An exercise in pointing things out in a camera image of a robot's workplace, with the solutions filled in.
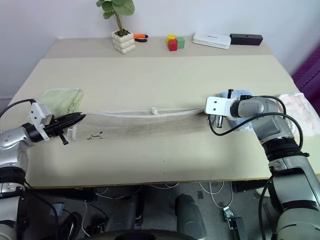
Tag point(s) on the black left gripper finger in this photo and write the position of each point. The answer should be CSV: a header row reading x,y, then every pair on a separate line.
x,y
68,125
72,117

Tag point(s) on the green leafy plant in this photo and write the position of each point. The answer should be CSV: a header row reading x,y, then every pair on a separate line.
x,y
117,7

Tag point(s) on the white flat box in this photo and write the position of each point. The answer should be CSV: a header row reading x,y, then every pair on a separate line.
x,y
211,40

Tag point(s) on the black floor box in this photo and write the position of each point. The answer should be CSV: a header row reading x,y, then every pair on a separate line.
x,y
237,228

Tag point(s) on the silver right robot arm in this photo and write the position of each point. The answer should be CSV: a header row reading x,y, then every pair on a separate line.
x,y
270,125

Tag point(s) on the white bubble plant pot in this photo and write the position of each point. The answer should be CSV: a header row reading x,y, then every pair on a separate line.
x,y
123,42

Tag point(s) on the small metal bracket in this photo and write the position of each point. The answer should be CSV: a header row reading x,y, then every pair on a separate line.
x,y
228,213

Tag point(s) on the yellow wooden block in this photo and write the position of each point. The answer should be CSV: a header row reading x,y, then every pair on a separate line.
x,y
171,37

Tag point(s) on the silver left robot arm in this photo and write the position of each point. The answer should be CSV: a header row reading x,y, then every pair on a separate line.
x,y
10,140

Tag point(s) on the black rounded leg cover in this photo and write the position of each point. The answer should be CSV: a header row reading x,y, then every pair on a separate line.
x,y
120,212

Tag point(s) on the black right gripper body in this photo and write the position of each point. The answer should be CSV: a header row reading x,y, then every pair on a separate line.
x,y
217,122

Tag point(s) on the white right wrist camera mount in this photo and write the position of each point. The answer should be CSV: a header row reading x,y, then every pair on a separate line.
x,y
217,105

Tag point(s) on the black rectangular box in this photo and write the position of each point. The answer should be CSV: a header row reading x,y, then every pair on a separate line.
x,y
246,39

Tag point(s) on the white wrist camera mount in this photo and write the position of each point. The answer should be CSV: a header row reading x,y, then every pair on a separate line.
x,y
217,105
35,112

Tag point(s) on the beige towel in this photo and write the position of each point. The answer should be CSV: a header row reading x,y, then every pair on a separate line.
x,y
150,126

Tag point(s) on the dark rounded leg cover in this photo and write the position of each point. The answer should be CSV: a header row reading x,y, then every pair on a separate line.
x,y
190,215

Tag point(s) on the pink folded towel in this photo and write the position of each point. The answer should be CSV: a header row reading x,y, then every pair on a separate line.
x,y
300,112

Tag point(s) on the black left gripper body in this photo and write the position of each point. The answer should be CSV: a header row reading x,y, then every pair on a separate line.
x,y
53,127

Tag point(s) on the green wooden block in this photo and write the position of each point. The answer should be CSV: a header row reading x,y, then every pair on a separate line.
x,y
181,43

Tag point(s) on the green folded towel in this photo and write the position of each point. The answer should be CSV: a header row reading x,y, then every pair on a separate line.
x,y
62,100

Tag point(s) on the purple ribbed object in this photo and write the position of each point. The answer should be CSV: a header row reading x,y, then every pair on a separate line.
x,y
310,72

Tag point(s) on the small blue-grey box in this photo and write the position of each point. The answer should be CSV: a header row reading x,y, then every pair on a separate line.
x,y
57,209

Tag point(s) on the blue folded towel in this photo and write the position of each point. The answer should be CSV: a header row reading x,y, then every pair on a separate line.
x,y
246,93

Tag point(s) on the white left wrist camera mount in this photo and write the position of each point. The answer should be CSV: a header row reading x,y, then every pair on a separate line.
x,y
35,112

